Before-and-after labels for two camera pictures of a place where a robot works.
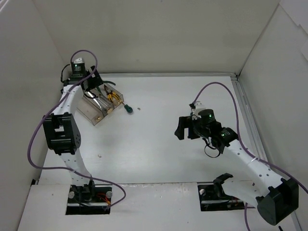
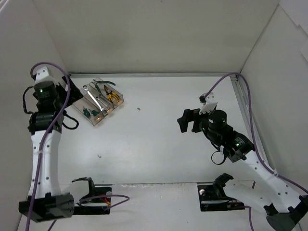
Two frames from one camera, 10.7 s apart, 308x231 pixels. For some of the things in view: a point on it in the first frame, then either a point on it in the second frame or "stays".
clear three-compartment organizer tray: [96, 104] stays
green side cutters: [105, 82] stays
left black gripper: [94, 78] → [70, 87]
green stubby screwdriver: [128, 108] → [86, 111]
